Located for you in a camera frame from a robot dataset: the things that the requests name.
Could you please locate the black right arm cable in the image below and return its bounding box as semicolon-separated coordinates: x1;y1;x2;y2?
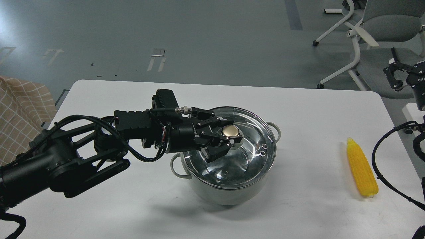
371;121;425;211

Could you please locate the grey steel cooking pot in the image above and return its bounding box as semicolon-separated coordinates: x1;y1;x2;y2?
170;124;269;205

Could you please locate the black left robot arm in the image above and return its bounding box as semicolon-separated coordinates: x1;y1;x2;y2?
1;89;243;239

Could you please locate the white chair base background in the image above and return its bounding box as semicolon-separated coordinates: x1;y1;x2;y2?
312;0;355;47

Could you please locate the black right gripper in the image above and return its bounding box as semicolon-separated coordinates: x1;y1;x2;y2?
383;47;425;111

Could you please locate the grey office chair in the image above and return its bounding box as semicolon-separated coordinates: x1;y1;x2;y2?
317;0;425;99

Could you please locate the glass pot lid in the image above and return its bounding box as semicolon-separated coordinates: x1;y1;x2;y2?
180;107;281;190

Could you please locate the yellow corn cob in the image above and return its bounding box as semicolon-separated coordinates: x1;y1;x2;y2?
346;137;379;198

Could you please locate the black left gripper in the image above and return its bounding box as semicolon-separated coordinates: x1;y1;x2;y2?
165;107;243;163

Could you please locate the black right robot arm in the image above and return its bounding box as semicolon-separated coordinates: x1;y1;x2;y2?
383;47;425;161

